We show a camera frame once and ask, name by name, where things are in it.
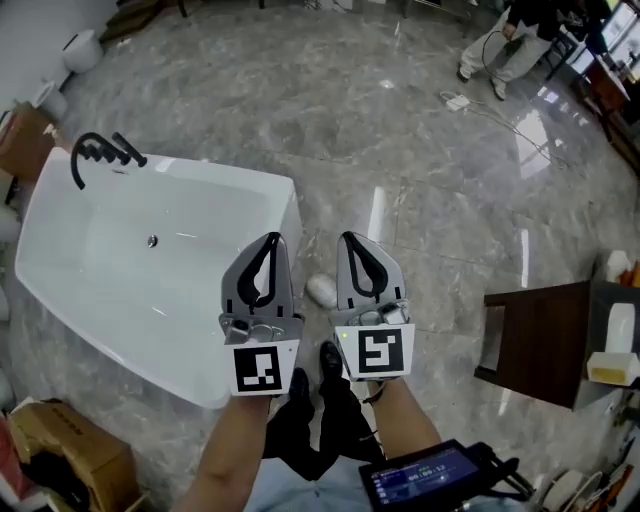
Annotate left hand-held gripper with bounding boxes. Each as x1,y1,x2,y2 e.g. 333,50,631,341
217,232,306,398

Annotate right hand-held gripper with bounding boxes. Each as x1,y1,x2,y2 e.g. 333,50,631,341
328,230,416,384

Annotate white bathtub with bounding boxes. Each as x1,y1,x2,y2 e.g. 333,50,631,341
13,147,303,411

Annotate white yellow cleaning tool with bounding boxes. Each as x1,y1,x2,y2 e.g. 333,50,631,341
586,302,640,387

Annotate person's right forearm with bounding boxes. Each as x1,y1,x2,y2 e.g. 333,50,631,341
372,378,444,460

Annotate person's left forearm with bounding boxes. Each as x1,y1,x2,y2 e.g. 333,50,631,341
171,393,272,512

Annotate black bathtub faucet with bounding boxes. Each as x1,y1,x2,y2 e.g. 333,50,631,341
69,131,149,192

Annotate grey white oval pad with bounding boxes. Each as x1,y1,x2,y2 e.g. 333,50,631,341
305,273,339,308

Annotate person's black right shoe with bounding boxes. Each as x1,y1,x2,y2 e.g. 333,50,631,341
319,340,344,382

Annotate person's black shoe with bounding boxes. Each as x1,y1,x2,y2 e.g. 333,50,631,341
288,367,312,402
319,340,344,382

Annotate person's black left shoe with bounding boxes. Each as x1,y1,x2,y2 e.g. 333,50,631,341
288,367,312,402

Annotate person's black trousers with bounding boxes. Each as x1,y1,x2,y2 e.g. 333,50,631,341
261,367,387,482

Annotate dark wooden side table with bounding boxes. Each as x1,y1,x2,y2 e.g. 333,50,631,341
473,279,640,412

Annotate black chest-mounted screen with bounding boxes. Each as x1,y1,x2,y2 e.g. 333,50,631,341
357,438,537,512

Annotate person's light blue shirt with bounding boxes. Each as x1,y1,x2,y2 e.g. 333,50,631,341
238,455,374,512

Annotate open cardboard box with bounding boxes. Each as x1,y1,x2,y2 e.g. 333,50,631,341
6,397,142,512

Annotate white plastic bottle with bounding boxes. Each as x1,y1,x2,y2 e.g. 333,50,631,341
604,249,629,284

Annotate small white ceramic basin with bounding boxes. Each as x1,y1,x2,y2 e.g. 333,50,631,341
33,79,70,120

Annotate white toilet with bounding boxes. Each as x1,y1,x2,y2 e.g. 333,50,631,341
61,28,105,75

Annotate brown wooden desk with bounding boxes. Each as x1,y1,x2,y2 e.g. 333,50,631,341
573,49,640,177

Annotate computer monitor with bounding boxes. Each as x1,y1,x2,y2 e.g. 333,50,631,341
598,0,640,57

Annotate white floor cable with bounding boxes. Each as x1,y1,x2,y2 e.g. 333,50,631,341
439,89,574,169

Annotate black cable loop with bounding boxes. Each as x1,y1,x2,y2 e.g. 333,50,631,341
481,28,522,81

